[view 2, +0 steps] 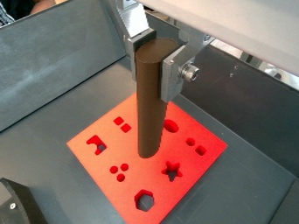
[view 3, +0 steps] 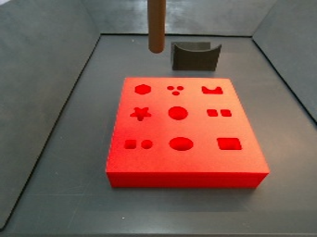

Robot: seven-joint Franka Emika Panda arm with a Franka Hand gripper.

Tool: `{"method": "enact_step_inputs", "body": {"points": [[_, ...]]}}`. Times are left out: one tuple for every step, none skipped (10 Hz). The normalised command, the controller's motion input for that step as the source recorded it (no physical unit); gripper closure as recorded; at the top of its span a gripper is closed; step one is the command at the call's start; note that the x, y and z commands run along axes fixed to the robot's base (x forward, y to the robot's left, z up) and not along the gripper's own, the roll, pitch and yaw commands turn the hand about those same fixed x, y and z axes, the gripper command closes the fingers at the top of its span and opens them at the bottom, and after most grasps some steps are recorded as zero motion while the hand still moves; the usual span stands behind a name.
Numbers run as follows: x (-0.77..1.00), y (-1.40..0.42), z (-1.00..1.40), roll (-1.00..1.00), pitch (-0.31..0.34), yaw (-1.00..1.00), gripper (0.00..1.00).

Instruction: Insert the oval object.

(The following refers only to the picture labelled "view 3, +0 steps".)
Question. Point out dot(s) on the black curved peg holder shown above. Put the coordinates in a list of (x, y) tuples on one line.
[(194, 56)]

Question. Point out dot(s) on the red shape-sorting block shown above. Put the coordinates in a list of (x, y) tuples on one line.
[(182, 136)]

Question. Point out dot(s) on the brown oval peg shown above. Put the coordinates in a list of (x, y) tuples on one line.
[(155, 20)]

